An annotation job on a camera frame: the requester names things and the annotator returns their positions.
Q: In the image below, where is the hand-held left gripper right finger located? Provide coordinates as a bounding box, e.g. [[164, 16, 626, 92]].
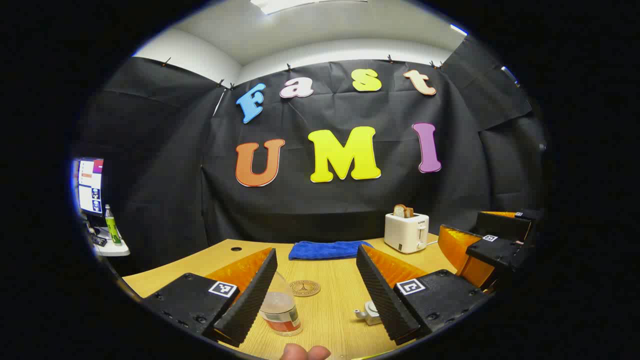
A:
[[356, 244, 493, 347]]

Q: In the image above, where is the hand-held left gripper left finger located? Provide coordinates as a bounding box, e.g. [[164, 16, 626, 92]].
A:
[[142, 247, 279, 348]]

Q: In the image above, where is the white ceramic teacup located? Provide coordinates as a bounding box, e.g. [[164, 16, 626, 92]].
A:
[[354, 300, 385, 327]]

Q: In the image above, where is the clear plastic water bottle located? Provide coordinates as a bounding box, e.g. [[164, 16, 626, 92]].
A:
[[259, 270, 304, 337]]

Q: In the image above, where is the round wooden coaster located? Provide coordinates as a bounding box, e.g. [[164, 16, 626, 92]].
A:
[[289, 279, 322, 298]]

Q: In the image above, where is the green drink bottle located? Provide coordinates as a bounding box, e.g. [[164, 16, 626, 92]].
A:
[[104, 204, 122, 246]]

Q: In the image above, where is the white toaster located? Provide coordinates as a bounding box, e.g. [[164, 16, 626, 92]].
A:
[[384, 211, 431, 254]]

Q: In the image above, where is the blue towel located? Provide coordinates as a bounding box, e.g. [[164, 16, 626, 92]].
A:
[[288, 240, 374, 261]]

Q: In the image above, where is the white side table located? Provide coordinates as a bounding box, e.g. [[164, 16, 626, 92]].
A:
[[92, 227, 131, 257]]

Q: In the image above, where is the computer monitor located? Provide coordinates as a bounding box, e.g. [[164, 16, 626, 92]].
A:
[[72, 157, 105, 217]]

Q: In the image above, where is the ceiling light panel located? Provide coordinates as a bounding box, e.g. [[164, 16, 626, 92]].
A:
[[250, 0, 368, 15]]

